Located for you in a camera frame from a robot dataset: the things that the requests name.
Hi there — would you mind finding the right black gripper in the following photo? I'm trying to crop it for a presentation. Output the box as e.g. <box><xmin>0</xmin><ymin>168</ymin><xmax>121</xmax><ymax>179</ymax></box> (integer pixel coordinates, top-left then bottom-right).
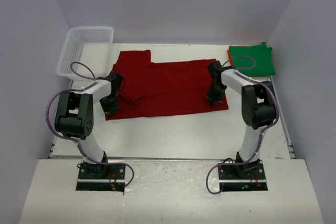
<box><xmin>207</xmin><ymin>81</ymin><xmax>227</xmax><ymax>108</ymax></box>

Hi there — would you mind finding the red t shirt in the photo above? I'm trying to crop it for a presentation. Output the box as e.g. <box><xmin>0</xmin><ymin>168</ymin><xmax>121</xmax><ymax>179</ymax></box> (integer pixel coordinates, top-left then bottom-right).
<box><xmin>105</xmin><ymin>50</ymin><xmax>229</xmax><ymax>121</ymax></box>

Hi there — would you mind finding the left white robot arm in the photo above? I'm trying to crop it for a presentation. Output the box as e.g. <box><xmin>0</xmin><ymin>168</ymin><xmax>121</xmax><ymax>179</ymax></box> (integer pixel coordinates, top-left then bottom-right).
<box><xmin>53</xmin><ymin>71</ymin><xmax>124</xmax><ymax>178</ymax></box>

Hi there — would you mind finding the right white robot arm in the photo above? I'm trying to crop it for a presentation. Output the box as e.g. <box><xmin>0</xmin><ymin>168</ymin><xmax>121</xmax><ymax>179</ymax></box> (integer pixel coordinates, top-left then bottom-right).
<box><xmin>206</xmin><ymin>61</ymin><xmax>279</xmax><ymax>178</ymax></box>

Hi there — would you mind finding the orange folded t shirt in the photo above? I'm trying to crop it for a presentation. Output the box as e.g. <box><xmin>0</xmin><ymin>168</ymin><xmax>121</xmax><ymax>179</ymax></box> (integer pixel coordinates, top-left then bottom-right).
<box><xmin>227</xmin><ymin>46</ymin><xmax>239</xmax><ymax>67</ymax></box>

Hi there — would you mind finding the green folded t shirt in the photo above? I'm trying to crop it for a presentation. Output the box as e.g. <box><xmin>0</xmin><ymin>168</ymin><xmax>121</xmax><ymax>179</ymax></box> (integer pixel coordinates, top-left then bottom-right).
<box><xmin>234</xmin><ymin>43</ymin><xmax>275</xmax><ymax>77</ymax></box>

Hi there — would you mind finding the white plastic basket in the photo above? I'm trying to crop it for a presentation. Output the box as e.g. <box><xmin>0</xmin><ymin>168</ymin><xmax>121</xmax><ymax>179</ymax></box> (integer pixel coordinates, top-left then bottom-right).
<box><xmin>56</xmin><ymin>26</ymin><xmax>114</xmax><ymax>81</ymax></box>

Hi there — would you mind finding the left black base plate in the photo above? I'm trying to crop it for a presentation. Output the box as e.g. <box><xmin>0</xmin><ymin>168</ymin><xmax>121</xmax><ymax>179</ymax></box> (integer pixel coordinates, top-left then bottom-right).
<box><xmin>76</xmin><ymin>162</ymin><xmax>126</xmax><ymax>193</ymax></box>

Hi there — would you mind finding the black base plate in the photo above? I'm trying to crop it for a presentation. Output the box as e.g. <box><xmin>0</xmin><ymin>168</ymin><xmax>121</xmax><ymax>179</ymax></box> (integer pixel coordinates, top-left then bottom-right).
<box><xmin>76</xmin><ymin>162</ymin><xmax>126</xmax><ymax>193</ymax></box>
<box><xmin>218</xmin><ymin>159</ymin><xmax>268</xmax><ymax>192</ymax></box>

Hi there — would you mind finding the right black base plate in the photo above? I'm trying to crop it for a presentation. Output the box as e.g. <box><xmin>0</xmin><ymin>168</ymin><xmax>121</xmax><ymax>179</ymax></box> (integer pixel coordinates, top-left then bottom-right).
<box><xmin>218</xmin><ymin>159</ymin><xmax>268</xmax><ymax>192</ymax></box>

